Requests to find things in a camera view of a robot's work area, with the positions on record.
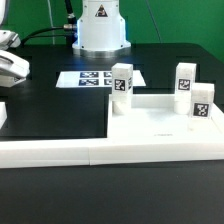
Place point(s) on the white square tabletop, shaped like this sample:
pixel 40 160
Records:
pixel 152 115

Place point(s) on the white front fence bar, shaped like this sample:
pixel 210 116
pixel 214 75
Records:
pixel 45 153

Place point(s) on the white sheet with tag markers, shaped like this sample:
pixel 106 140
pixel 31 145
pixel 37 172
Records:
pixel 82 79

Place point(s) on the white left fence bar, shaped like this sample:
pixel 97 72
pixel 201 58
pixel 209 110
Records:
pixel 3 114

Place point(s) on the white fence bar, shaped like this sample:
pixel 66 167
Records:
pixel 45 153
pixel 3 114

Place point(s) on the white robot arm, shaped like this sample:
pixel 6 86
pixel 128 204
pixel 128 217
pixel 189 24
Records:
pixel 13 69

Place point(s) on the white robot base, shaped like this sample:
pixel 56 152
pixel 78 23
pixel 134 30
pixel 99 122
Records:
pixel 101 30

